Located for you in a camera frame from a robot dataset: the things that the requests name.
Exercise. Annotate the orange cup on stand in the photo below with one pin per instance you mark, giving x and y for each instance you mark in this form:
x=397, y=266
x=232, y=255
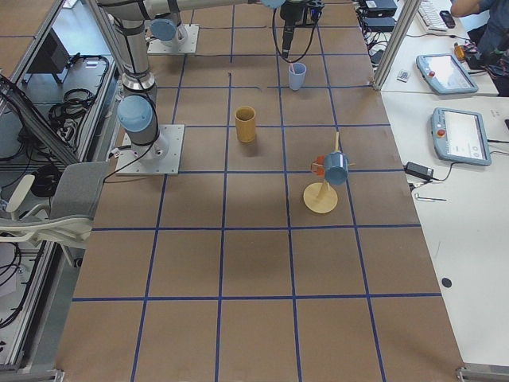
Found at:
x=317, y=166

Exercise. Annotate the white keyboard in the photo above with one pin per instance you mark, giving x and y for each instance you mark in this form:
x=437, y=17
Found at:
x=429, y=18

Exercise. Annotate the bamboo wooden cup holder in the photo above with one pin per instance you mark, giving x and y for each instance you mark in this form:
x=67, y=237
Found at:
x=245, y=124

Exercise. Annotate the black power brick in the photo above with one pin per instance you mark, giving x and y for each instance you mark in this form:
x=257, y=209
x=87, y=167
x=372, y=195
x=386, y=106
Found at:
x=420, y=171

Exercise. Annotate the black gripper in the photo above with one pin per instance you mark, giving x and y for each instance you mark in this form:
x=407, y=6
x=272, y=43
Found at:
x=289, y=13

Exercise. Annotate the teach pendant far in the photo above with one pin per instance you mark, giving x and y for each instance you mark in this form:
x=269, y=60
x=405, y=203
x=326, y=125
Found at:
x=445, y=74

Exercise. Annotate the light blue plastic cup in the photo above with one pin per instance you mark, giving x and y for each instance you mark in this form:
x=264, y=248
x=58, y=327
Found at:
x=297, y=80

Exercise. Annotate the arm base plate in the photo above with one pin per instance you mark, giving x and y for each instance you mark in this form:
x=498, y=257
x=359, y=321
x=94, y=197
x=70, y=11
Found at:
x=162, y=158
x=170, y=39

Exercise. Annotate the aluminium frame post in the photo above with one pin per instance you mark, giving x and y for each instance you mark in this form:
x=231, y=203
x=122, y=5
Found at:
x=405, y=18

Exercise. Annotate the teach pendant near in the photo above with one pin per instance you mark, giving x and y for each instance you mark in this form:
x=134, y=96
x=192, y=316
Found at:
x=459, y=136

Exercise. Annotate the grey office chair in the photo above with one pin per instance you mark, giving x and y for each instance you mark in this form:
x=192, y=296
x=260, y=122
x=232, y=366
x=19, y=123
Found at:
x=68, y=219

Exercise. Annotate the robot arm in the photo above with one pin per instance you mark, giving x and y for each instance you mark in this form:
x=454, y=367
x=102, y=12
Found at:
x=137, y=111
x=297, y=13

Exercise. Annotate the person at desk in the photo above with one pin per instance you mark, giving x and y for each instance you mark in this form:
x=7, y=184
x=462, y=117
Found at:
x=490, y=42

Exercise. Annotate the teach pendant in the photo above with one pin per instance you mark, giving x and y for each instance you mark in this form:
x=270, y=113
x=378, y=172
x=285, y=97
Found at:
x=445, y=74
x=459, y=136

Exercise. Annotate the blue cup on stand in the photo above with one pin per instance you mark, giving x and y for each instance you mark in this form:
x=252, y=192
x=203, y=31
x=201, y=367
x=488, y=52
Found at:
x=335, y=168

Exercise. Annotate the wooden mug tree stand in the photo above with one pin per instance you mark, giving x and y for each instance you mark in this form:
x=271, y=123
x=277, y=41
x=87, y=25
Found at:
x=321, y=197

